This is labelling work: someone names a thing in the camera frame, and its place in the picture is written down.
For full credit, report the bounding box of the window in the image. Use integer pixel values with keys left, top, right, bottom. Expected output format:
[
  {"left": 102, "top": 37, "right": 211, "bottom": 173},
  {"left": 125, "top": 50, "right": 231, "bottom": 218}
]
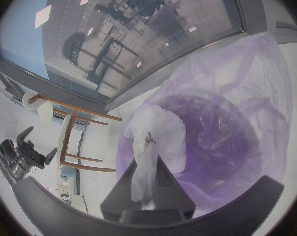
[{"left": 0, "top": 0, "right": 297, "bottom": 112}]

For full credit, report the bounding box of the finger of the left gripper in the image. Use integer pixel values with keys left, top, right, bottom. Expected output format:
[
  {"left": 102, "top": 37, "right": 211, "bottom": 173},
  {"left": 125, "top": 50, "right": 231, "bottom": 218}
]
[
  {"left": 44, "top": 148, "right": 58, "bottom": 167},
  {"left": 17, "top": 127, "right": 34, "bottom": 144}
]

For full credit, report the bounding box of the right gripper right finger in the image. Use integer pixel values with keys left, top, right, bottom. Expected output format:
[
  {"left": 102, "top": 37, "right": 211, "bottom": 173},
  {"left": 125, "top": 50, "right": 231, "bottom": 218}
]
[{"left": 153, "top": 154, "right": 195, "bottom": 218}]

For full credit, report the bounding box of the purple plastic bag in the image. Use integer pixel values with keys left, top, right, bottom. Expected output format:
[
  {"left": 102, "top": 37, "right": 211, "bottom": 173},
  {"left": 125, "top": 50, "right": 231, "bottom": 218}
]
[{"left": 115, "top": 32, "right": 293, "bottom": 217}]

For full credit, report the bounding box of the white printed plastic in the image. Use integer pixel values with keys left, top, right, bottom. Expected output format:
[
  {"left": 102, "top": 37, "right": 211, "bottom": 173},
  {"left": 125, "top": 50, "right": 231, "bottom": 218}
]
[{"left": 131, "top": 106, "right": 187, "bottom": 209}]

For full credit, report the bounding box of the wooden chair with white cushions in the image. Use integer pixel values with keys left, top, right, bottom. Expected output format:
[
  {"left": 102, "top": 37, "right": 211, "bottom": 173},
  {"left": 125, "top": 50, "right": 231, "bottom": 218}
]
[{"left": 22, "top": 92, "right": 122, "bottom": 173}]

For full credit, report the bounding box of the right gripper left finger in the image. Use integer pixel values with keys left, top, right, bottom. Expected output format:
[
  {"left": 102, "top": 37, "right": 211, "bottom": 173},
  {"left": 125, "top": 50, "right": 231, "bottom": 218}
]
[{"left": 100, "top": 160, "right": 142, "bottom": 222}]

